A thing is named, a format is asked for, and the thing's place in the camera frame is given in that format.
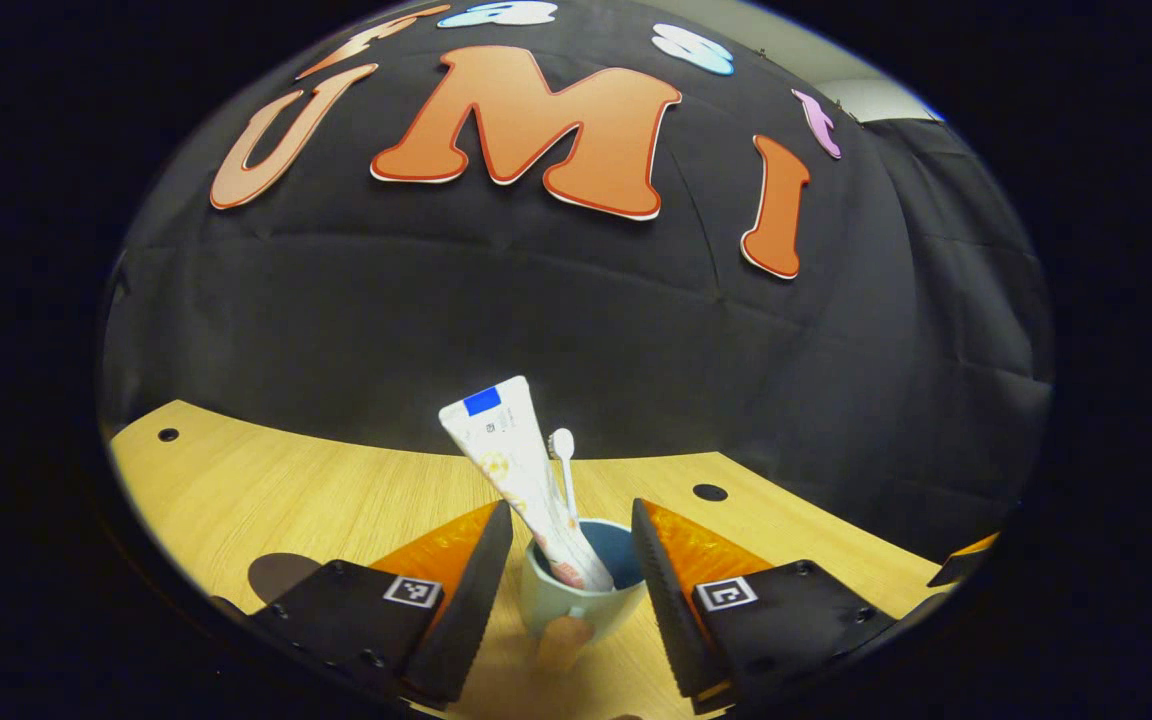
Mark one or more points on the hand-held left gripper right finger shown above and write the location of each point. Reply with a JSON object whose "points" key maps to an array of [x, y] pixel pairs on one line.
{"points": [[671, 620]]}

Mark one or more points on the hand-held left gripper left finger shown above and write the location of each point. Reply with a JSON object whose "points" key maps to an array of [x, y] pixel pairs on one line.
{"points": [[471, 610]]}

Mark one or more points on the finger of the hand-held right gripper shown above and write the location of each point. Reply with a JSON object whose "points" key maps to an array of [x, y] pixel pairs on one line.
{"points": [[966, 565]]}

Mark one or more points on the light blue cup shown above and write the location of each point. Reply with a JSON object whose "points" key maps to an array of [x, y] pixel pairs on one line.
{"points": [[576, 610]]}

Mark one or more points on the white toothbrush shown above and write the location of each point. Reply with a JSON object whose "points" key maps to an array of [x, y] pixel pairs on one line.
{"points": [[566, 480]]}

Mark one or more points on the white toothpaste tube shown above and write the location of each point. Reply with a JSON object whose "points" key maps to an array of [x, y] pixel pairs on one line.
{"points": [[511, 450]]}

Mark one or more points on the dark round coaster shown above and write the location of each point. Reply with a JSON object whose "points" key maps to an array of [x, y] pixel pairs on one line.
{"points": [[276, 575]]}

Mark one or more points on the wooden desktop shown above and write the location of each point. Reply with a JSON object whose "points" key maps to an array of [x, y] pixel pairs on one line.
{"points": [[266, 490]]}

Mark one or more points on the black backdrop cloth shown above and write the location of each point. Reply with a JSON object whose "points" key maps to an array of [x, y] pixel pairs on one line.
{"points": [[576, 330]]}

